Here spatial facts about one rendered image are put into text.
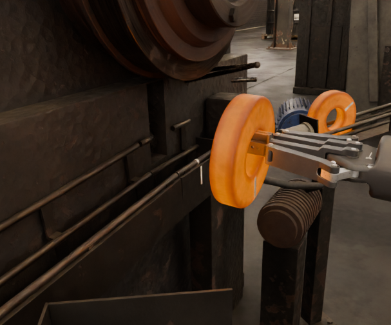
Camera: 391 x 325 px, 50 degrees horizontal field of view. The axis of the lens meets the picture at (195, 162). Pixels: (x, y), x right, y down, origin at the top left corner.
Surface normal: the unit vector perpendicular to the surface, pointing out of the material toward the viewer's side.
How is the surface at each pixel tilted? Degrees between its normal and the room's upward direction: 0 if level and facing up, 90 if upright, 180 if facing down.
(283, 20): 90
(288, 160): 90
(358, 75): 90
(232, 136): 58
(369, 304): 0
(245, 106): 24
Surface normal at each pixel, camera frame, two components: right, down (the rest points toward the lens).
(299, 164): -0.68, 0.27
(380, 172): -0.47, 0.13
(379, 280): -0.02, -0.93
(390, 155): -0.33, -0.42
